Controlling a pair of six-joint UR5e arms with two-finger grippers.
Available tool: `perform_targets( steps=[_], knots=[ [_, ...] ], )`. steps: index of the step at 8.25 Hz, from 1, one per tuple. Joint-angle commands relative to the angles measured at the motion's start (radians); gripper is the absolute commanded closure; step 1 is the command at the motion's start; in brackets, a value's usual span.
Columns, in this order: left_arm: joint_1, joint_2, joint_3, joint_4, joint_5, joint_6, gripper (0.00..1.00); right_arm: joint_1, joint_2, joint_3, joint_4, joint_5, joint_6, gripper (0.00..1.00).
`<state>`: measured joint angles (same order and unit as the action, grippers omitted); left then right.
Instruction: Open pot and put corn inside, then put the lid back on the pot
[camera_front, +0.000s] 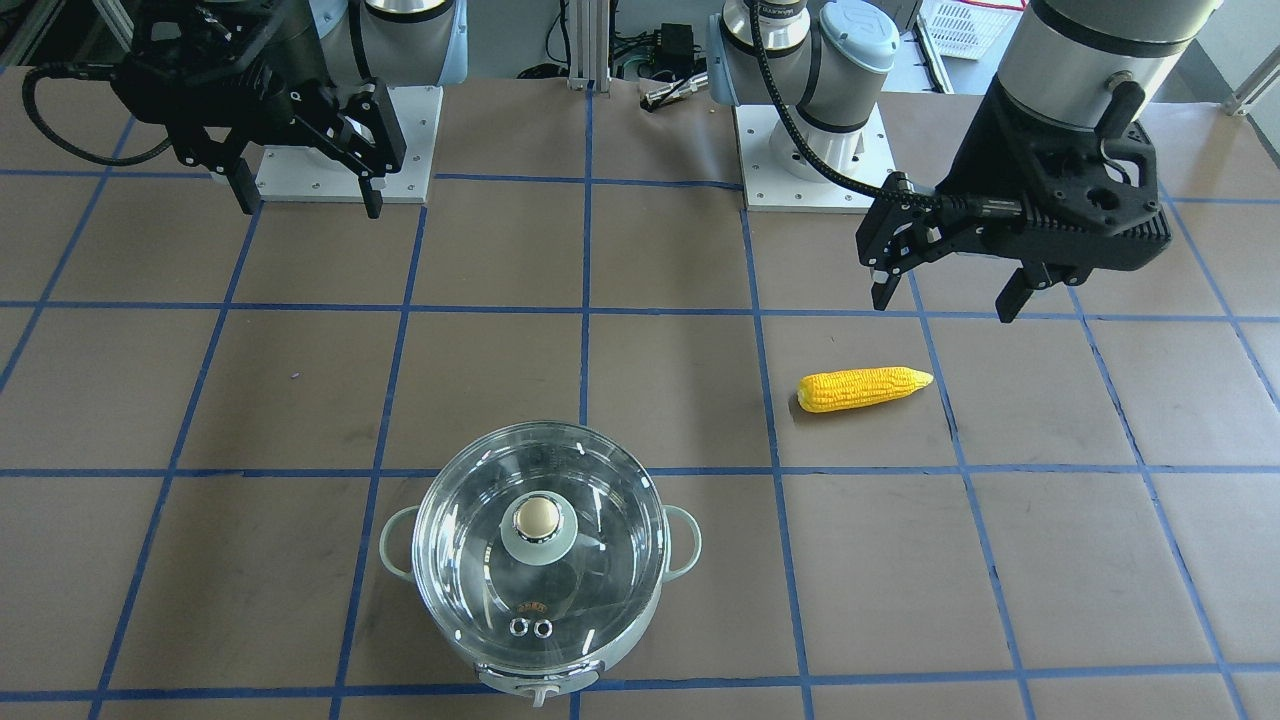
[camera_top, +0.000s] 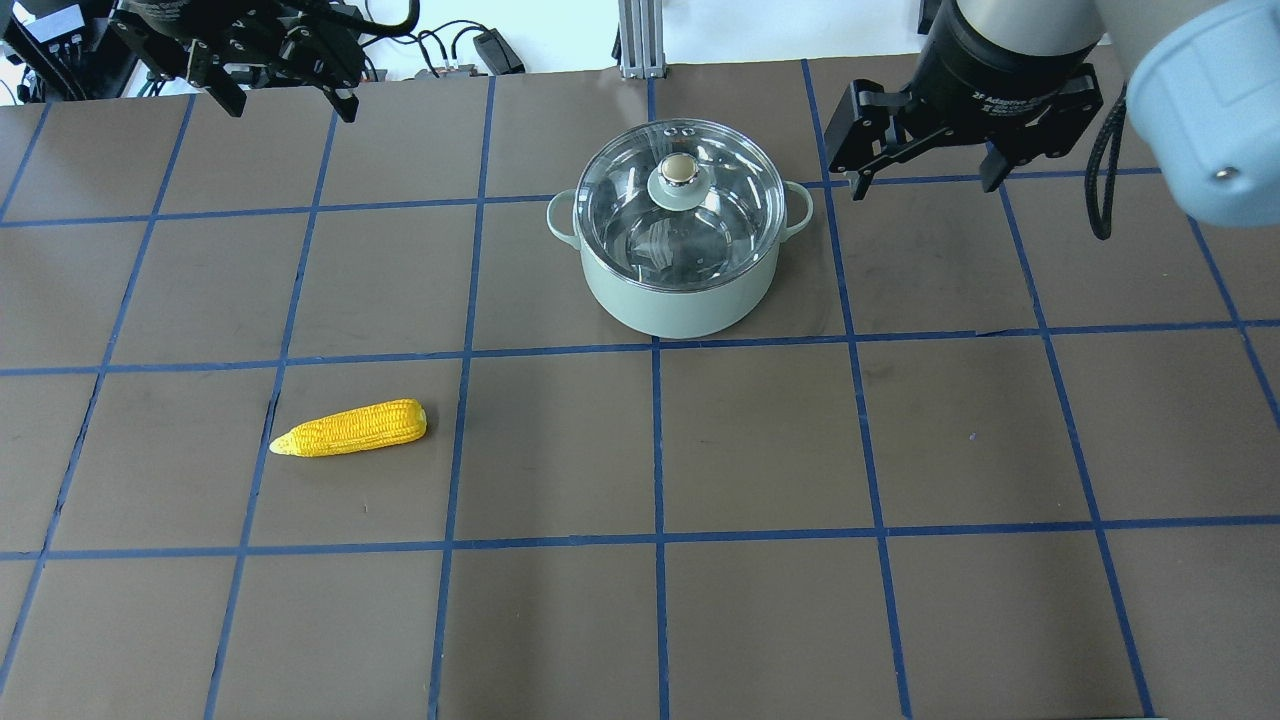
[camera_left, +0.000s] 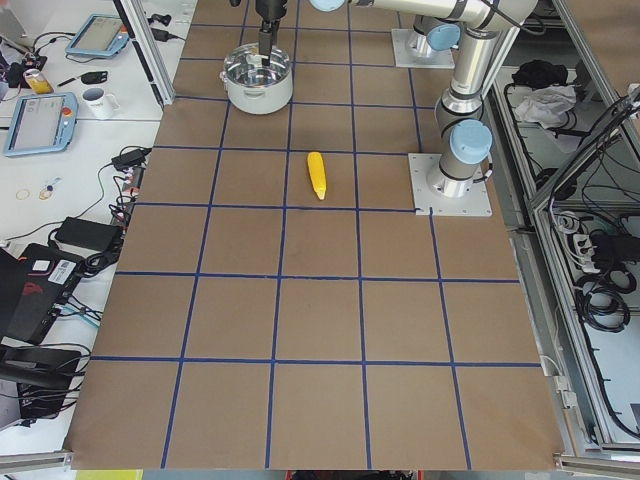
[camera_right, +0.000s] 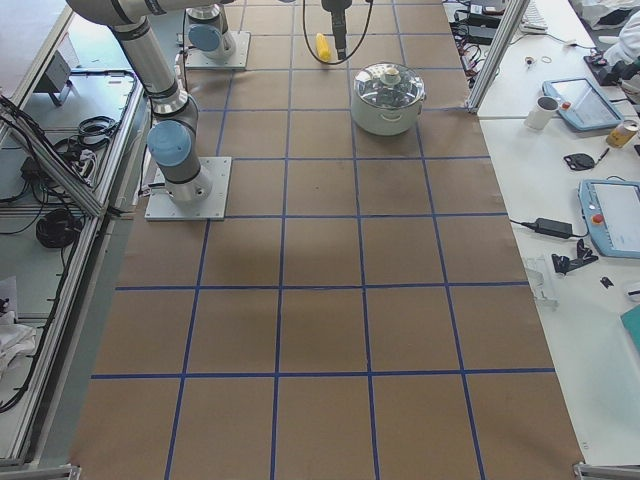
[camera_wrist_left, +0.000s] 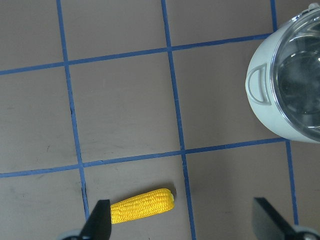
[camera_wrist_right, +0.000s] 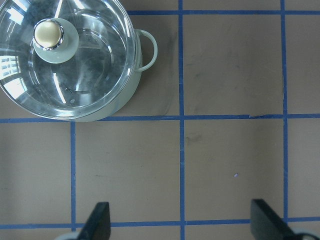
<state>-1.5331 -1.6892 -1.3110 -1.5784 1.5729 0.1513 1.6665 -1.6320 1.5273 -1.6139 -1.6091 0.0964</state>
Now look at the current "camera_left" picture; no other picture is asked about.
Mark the glass pot lid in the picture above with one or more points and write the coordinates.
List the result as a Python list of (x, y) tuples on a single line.
[(244, 66)]

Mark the white pot with steel rim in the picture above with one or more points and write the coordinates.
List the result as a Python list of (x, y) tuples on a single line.
[(253, 87)]

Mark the yellow corn cob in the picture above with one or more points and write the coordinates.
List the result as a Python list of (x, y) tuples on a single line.
[(317, 174)]

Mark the blue teach pendant far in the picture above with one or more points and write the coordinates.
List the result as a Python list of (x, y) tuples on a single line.
[(101, 36)]

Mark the blue teach pendant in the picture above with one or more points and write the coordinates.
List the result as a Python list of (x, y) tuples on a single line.
[(41, 123), (101, 36)]

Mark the white mug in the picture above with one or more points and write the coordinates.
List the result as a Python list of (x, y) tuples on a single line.
[(103, 105)]

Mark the black power adapter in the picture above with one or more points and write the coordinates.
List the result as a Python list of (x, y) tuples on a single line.
[(132, 158)]

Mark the black pen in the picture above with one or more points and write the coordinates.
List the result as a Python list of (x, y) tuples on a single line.
[(68, 81)]

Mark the blue teach pendant near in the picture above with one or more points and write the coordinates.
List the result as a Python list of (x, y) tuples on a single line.
[(41, 123)]

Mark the black cloth bundle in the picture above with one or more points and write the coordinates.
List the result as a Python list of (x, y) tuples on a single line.
[(538, 74)]

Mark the black power brick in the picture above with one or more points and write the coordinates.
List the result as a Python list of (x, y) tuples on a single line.
[(87, 234)]

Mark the white crumpled cloth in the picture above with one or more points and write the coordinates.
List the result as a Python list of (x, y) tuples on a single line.
[(548, 107)]

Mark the black laptop with red logo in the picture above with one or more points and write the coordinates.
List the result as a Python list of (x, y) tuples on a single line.
[(41, 280)]

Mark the black docking device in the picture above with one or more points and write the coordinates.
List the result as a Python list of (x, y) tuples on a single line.
[(38, 383)]

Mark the aluminium frame post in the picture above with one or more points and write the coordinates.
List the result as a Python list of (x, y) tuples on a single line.
[(131, 12)]

